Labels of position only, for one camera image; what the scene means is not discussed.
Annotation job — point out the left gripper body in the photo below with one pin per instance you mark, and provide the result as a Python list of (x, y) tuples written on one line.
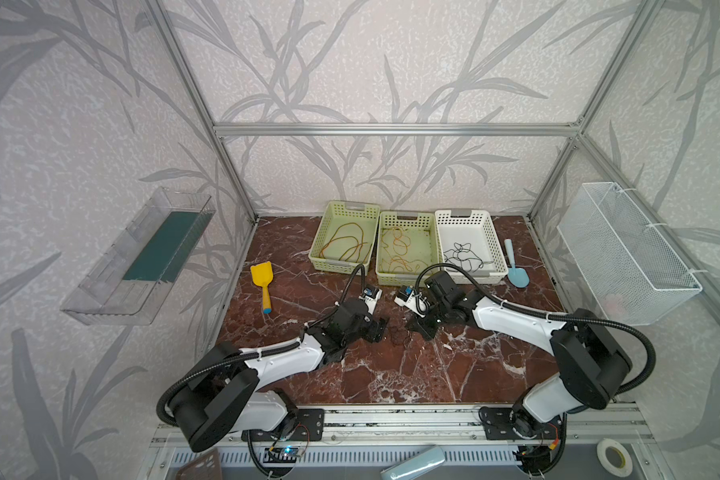
[(374, 327)]

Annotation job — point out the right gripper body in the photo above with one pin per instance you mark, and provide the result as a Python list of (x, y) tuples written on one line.
[(423, 322)]

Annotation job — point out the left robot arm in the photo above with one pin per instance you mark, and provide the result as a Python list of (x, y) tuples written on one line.
[(223, 393)]

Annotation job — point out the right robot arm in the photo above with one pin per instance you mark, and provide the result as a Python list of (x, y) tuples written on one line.
[(597, 359)]

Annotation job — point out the white perforated basket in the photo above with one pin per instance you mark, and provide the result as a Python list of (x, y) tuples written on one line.
[(468, 240)]

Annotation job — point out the middle green perforated basket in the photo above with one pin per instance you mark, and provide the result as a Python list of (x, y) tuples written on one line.
[(407, 242)]

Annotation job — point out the green perforated basket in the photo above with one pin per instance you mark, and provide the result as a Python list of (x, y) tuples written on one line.
[(407, 242), (346, 236)]

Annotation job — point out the light blue plastic scoop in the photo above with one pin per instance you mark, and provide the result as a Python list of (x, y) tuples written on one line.
[(517, 276)]

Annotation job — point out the left green perforated basket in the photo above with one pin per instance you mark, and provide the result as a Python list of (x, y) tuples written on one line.
[(346, 236)]

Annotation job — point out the yellow plastic scoop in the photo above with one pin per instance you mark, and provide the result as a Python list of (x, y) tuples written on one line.
[(262, 276)]

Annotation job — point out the light blue flat bar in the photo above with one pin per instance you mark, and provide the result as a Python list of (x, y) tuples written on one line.
[(416, 466)]

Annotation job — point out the pink object in mesh basket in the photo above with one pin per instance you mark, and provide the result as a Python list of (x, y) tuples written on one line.
[(616, 307)]

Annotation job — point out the brown perforated board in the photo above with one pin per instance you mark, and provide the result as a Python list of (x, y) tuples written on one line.
[(205, 467)]

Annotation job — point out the white tape roll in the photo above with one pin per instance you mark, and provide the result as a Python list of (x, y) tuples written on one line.
[(614, 458)]

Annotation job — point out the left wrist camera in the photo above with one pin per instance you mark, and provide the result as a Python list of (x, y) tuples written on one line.
[(371, 295)]

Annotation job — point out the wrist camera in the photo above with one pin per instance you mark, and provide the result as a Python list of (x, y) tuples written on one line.
[(407, 298), (371, 295)]

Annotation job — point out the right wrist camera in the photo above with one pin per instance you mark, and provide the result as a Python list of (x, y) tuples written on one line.
[(407, 298)]

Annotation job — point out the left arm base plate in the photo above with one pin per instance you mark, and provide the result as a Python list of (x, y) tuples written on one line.
[(306, 425)]

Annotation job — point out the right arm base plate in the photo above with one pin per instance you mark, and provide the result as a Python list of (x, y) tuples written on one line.
[(498, 423)]

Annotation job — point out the white wire mesh basket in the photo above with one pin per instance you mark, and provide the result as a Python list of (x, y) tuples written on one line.
[(619, 250)]

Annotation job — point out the clear plastic wall shelf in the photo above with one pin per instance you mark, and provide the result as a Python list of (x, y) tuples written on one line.
[(129, 284)]

